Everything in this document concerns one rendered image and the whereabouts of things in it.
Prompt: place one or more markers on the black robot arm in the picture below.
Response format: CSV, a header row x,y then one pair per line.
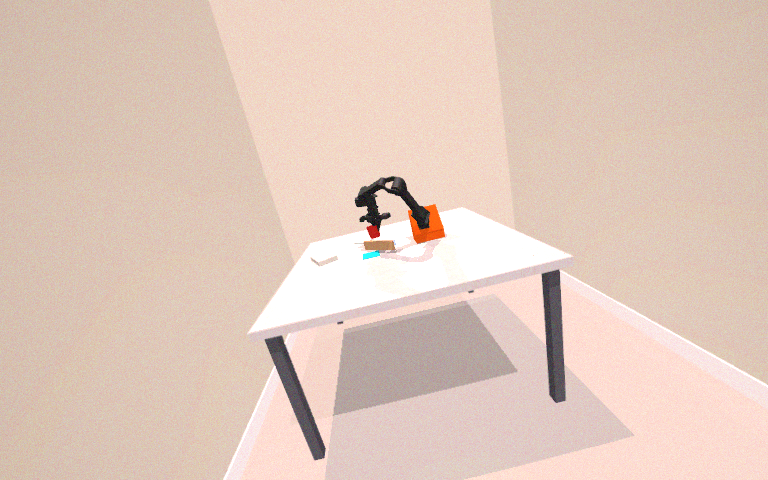
x,y
366,197

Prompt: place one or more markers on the red cup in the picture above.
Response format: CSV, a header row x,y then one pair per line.
x,y
373,231

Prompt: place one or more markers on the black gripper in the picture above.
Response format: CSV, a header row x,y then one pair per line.
x,y
378,219

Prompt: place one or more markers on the wooden bar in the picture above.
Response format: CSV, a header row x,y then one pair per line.
x,y
379,245

